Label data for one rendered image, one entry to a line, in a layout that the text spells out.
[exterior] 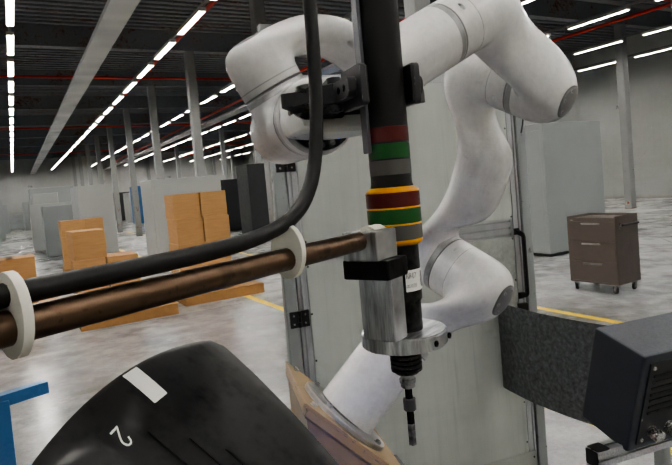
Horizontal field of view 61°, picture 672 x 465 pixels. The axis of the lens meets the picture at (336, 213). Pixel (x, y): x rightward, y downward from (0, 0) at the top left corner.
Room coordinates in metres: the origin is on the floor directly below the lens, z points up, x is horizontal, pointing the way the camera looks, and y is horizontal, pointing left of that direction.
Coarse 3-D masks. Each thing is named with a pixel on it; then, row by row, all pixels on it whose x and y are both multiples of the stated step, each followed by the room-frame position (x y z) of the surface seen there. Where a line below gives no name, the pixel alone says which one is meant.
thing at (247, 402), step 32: (192, 352) 0.49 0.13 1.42; (224, 352) 0.52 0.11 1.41; (128, 384) 0.41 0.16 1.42; (160, 384) 0.43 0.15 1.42; (192, 384) 0.45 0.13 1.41; (224, 384) 0.47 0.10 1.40; (256, 384) 0.49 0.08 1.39; (96, 416) 0.38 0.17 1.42; (128, 416) 0.39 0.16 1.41; (160, 416) 0.41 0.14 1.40; (192, 416) 0.42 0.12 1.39; (224, 416) 0.43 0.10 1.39; (256, 416) 0.45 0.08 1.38; (288, 416) 0.47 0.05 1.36; (64, 448) 0.35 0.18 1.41; (96, 448) 0.36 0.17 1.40; (160, 448) 0.38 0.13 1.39; (192, 448) 0.40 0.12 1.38; (224, 448) 0.41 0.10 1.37; (256, 448) 0.42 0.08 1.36; (288, 448) 0.44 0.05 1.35; (320, 448) 0.46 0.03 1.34
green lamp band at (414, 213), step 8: (408, 208) 0.44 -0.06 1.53; (416, 208) 0.45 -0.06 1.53; (368, 216) 0.46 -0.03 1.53; (376, 216) 0.45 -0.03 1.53; (384, 216) 0.44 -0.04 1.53; (392, 216) 0.44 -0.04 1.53; (400, 216) 0.44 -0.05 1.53; (408, 216) 0.44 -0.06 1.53; (416, 216) 0.45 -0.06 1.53; (368, 224) 0.46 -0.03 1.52; (384, 224) 0.44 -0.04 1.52; (392, 224) 0.44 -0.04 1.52
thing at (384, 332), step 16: (368, 240) 0.41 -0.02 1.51; (384, 240) 0.42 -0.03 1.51; (352, 256) 0.42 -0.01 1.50; (368, 256) 0.41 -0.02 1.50; (384, 256) 0.42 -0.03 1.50; (400, 256) 0.43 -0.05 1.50; (352, 272) 0.43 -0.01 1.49; (368, 272) 0.42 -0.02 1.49; (384, 272) 0.41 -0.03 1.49; (400, 272) 0.42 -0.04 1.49; (368, 288) 0.43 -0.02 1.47; (384, 288) 0.43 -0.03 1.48; (400, 288) 0.43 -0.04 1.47; (368, 304) 0.44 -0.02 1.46; (384, 304) 0.43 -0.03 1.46; (400, 304) 0.43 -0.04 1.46; (368, 320) 0.44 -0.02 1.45; (384, 320) 0.43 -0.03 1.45; (400, 320) 0.43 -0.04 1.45; (432, 320) 0.48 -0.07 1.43; (368, 336) 0.44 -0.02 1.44; (384, 336) 0.43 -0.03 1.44; (400, 336) 0.43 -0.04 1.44; (416, 336) 0.44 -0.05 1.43; (432, 336) 0.43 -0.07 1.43; (448, 336) 0.45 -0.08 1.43; (384, 352) 0.43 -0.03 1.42; (400, 352) 0.43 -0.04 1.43; (416, 352) 0.43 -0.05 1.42
